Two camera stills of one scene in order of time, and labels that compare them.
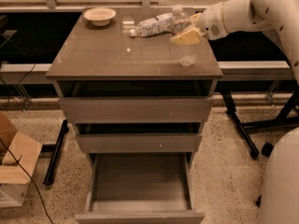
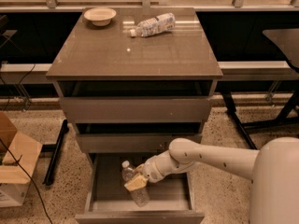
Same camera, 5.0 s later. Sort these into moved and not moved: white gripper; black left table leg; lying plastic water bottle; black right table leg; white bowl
Moved: white gripper
Not moved: white bowl; lying plastic water bottle; black right table leg; black left table leg
